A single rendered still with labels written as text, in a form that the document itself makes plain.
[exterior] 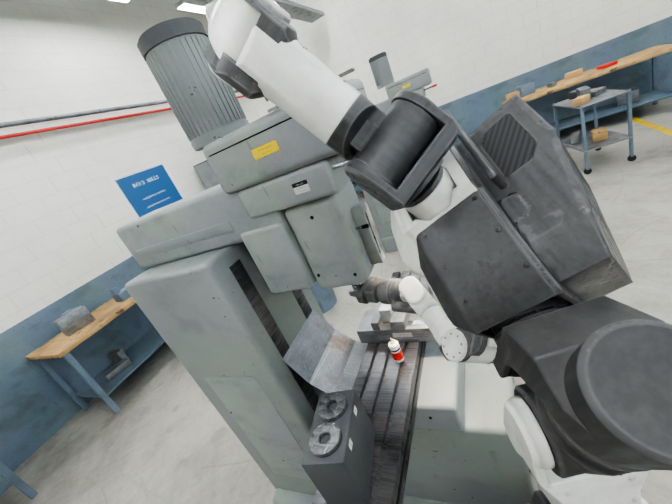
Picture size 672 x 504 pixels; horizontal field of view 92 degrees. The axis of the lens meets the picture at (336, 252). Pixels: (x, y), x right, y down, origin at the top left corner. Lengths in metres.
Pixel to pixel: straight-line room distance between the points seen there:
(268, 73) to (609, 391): 0.51
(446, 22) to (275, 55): 7.00
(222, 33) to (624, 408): 0.63
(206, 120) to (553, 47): 6.91
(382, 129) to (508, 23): 6.98
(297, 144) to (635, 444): 0.81
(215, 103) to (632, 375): 1.06
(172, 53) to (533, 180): 0.96
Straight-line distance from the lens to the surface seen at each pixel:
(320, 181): 0.92
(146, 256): 1.55
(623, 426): 0.36
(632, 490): 0.72
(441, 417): 1.32
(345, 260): 1.02
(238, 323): 1.23
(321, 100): 0.50
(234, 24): 0.58
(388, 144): 0.50
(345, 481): 1.00
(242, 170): 1.02
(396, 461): 1.12
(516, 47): 7.47
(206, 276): 1.17
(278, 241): 1.07
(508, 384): 1.47
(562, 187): 0.53
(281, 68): 0.51
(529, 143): 0.58
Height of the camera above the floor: 1.82
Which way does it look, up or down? 21 degrees down
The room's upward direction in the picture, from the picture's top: 24 degrees counter-clockwise
